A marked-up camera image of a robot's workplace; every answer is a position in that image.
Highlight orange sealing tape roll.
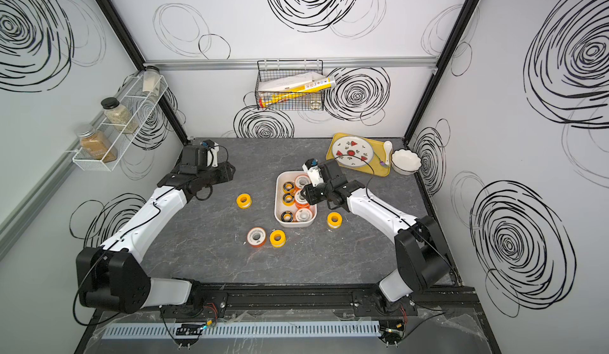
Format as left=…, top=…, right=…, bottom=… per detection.
left=247, top=227, right=266, bottom=248
left=295, top=208, right=314, bottom=222
left=294, top=190, right=310, bottom=209
left=294, top=174, right=311, bottom=191

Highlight yellow black tape roll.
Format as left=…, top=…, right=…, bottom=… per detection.
left=280, top=211, right=294, bottom=223
left=282, top=181, right=297, bottom=194
left=282, top=193, right=295, bottom=207

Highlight white plastic storage box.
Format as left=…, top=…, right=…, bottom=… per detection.
left=274, top=171, right=317, bottom=228

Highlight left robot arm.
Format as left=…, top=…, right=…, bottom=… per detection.
left=75, top=161, right=236, bottom=314

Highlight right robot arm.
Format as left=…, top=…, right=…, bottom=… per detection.
left=303, top=159, right=455, bottom=303

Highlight yellow sealing tape roll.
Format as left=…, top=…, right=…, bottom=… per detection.
left=236, top=193, right=252, bottom=210
left=269, top=230, right=286, bottom=248
left=327, top=212, right=343, bottom=230

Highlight yellow white box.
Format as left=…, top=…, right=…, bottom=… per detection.
left=255, top=72, right=336, bottom=110

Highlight watermelon pattern plate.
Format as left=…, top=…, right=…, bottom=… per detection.
left=330, top=136, right=375, bottom=168

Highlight yellow tray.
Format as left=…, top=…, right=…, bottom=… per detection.
left=326, top=133, right=391, bottom=177

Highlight white spoon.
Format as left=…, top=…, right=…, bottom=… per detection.
left=381, top=141, right=393, bottom=167

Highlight white scalloped bowl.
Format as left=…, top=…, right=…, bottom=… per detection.
left=391, top=149, right=422, bottom=176

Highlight spice jar black lid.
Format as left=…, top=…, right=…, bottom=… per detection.
left=101, top=97, right=139, bottom=134

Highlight spice jar brown contents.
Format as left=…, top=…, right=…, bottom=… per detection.
left=75, top=124, right=117, bottom=163

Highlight spice jar pale contents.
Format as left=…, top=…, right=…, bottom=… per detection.
left=142, top=66, right=161, bottom=96

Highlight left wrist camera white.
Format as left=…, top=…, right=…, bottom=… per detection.
left=203, top=140, right=220, bottom=168

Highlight white wire spice rack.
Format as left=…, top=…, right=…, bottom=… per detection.
left=72, top=70, right=171, bottom=178

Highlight black wire wall basket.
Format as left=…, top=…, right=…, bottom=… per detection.
left=255, top=59, right=324, bottom=110

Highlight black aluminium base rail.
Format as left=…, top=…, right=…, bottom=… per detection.
left=97, top=284, right=481, bottom=319

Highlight white slotted cable duct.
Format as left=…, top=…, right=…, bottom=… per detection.
left=101, top=321, right=381, bottom=340

